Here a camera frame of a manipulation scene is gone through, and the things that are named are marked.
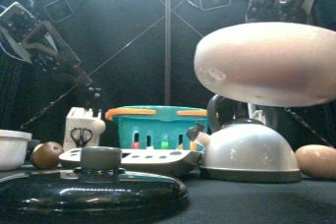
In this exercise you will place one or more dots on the grey metal frame pole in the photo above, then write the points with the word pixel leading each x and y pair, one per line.
pixel 167 38

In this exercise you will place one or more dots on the orange toy fruit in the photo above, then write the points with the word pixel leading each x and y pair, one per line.
pixel 193 145

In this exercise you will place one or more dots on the brown toy kiwi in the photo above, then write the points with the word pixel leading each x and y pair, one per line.
pixel 46 156

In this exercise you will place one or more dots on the black toy scissors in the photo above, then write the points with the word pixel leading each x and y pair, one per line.
pixel 82 136

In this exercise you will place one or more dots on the black pot lid grey knob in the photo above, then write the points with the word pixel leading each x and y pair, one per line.
pixel 93 192

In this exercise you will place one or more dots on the green toy vegetable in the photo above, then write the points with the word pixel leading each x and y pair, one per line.
pixel 165 144

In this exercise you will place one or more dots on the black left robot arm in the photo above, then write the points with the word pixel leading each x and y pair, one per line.
pixel 11 34

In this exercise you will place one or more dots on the white toy knife block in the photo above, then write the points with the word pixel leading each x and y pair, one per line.
pixel 79 120

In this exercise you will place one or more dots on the white toy kettle grey base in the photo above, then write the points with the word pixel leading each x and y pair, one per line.
pixel 250 156

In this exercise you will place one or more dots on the tan toy potato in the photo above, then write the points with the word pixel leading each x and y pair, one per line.
pixel 318 162

